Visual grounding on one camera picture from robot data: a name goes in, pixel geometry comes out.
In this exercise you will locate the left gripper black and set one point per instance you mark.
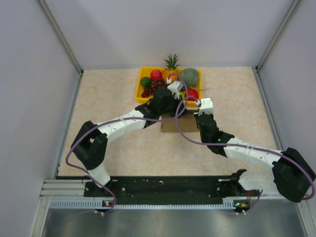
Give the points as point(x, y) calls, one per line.
point(180, 110)

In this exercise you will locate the brown cardboard box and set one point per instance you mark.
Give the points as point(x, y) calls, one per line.
point(187, 123)

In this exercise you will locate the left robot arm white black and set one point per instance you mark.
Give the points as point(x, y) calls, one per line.
point(92, 139)

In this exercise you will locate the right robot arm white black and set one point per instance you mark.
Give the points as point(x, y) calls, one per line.
point(284, 172)

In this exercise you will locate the light green apple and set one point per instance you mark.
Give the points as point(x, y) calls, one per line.
point(182, 93)

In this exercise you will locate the red tomato fruit front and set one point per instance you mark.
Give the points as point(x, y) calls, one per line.
point(193, 94)

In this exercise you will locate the purple grape bunch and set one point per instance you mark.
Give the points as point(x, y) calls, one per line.
point(155, 86)

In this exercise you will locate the green netted melon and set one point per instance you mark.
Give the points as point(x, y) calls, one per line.
point(190, 76)

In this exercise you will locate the red apple at back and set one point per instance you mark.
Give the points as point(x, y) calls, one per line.
point(155, 75)

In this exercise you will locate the dark green lime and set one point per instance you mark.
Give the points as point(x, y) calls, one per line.
point(146, 82)

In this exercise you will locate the pineapple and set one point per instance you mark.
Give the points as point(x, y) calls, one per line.
point(171, 68)

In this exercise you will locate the yellow plastic tray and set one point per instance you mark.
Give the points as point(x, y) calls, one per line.
point(146, 71)

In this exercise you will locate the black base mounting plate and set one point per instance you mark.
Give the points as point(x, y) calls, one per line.
point(165, 190)

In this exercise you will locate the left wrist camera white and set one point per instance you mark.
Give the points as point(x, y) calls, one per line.
point(176, 87)

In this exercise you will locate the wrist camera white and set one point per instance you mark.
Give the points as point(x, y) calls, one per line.
point(176, 87)
point(205, 106)

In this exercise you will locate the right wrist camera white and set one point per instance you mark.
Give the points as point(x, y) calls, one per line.
point(205, 106)

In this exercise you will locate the right aluminium frame post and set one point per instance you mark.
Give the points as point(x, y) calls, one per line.
point(278, 34)

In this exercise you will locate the aluminium frame post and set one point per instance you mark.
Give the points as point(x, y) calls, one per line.
point(278, 34)
point(59, 35)

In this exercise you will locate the white cable duct strip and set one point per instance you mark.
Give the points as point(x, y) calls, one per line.
point(103, 204)

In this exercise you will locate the left aluminium frame post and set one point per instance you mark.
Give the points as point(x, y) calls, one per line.
point(59, 35)

